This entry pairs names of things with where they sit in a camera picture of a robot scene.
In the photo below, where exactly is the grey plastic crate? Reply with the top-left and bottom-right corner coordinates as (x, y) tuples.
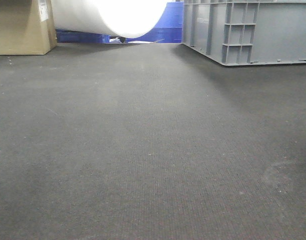
(182, 0), (306, 66)

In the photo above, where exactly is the black textured table mat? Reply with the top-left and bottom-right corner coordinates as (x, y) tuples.
(0, 43), (306, 240)

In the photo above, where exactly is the brown cardboard box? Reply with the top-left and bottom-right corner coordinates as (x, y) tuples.
(0, 0), (57, 56)

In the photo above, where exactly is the blue plastic bin stack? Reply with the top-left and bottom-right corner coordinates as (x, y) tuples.
(56, 1), (183, 44)

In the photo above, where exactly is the white foam roll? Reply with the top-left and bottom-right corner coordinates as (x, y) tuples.
(51, 0), (167, 39)

